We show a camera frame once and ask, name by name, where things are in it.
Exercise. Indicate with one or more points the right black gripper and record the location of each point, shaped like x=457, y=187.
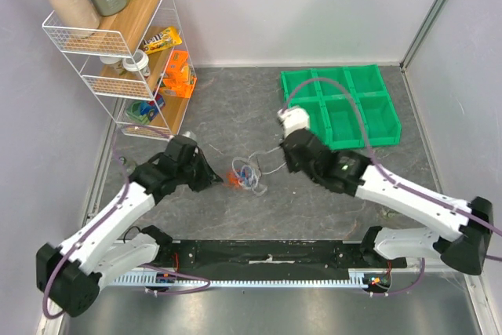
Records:
x=295, y=151

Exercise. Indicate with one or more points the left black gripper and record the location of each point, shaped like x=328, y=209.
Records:
x=208, y=177

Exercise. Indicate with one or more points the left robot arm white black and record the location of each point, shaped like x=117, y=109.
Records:
x=72, y=275

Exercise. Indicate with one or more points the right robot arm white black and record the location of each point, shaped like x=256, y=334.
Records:
x=455, y=231

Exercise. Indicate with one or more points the clear glass bottle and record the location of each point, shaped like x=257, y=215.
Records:
x=128, y=163

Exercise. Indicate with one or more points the green blue toy car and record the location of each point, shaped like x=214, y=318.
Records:
x=144, y=111

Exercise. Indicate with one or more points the orange snack box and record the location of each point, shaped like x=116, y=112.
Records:
x=178, y=78

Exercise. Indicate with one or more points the yellow candy bag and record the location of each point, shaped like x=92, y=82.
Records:
x=166, y=39

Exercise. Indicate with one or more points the beige pump bottle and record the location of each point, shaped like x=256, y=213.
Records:
x=79, y=15

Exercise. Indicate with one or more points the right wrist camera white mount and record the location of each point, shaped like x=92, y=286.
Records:
x=293, y=119

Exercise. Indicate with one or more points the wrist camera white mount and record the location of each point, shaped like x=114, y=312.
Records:
x=293, y=119
x=190, y=135

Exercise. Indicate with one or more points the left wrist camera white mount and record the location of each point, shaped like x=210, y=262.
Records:
x=190, y=135

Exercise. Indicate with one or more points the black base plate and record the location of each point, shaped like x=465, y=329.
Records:
x=186, y=254

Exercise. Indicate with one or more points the white wire shelf rack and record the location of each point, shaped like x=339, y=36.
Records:
x=98, y=62

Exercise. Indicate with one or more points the slotted cable duct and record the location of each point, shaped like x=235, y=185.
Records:
x=142, y=277

